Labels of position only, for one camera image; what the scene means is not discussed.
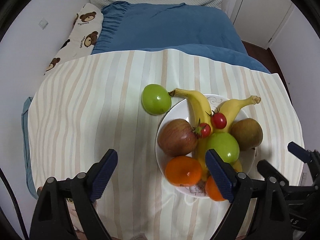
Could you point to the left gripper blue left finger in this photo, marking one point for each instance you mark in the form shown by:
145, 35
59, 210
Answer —
86, 187

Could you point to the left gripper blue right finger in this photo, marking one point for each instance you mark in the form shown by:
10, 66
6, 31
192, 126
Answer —
236, 187

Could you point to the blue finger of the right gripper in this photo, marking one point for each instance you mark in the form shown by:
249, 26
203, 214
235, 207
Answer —
306, 156
267, 170

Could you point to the orange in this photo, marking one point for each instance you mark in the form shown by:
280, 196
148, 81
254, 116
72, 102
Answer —
183, 171
212, 190

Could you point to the brown pear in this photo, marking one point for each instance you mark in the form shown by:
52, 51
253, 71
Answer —
248, 133

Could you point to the green apple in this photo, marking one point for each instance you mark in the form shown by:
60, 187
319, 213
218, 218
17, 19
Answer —
225, 145
155, 99

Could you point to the cherry tomato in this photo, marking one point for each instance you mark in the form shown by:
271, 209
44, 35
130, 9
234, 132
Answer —
202, 130
217, 119

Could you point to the yellow banana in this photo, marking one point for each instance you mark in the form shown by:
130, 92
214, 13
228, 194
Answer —
201, 114
231, 109

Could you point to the red apple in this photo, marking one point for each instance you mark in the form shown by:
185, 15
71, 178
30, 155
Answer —
176, 138

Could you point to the striped cat print cloth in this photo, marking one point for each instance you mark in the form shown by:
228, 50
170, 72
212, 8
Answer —
86, 106

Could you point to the teal bed sheet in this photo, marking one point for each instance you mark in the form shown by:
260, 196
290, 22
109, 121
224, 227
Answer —
26, 149

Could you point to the white ceramic plate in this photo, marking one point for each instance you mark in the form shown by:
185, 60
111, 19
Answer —
182, 110

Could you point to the blue quilt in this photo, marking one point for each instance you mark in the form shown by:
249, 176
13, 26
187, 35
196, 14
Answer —
195, 30

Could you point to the white door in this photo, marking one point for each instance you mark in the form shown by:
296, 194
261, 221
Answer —
259, 21

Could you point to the bear print pillow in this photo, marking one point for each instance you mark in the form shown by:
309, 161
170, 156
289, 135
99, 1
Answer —
87, 27

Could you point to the wall socket left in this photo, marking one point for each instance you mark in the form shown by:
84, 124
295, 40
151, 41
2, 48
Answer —
43, 23

